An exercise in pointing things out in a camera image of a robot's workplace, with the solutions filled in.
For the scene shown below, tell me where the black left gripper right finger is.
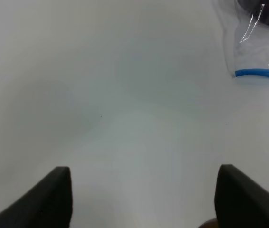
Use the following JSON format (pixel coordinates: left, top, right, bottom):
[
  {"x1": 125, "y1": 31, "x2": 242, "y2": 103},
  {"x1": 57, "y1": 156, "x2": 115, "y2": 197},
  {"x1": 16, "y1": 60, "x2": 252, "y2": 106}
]
[{"x1": 214, "y1": 164, "x2": 269, "y2": 228}]

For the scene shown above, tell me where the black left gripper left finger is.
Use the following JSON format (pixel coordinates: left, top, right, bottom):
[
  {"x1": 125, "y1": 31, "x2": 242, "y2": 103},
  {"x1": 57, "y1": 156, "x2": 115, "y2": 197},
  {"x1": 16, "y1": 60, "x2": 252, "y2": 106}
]
[{"x1": 0, "y1": 167, "x2": 73, "y2": 228}]

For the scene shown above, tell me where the clear zip bag blue seal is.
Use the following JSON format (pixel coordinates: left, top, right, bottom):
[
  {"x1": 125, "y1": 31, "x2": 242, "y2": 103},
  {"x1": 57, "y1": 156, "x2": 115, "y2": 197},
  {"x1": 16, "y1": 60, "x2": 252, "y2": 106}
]
[{"x1": 213, "y1": 0, "x2": 269, "y2": 80}]

